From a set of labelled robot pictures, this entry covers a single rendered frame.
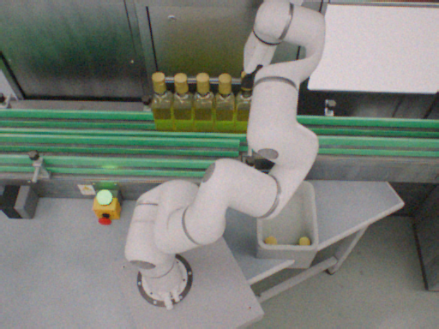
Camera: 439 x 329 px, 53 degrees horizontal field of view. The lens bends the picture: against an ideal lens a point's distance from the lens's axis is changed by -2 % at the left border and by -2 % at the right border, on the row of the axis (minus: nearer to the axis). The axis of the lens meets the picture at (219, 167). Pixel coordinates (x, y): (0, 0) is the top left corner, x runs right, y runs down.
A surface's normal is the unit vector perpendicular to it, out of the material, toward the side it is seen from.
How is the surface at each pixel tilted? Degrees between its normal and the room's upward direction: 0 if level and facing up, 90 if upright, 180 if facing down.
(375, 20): 90
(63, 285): 0
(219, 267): 2
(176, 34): 90
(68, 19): 90
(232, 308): 2
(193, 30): 90
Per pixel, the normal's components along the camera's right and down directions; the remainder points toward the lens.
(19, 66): -0.04, 0.85
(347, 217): 0.00, -0.52
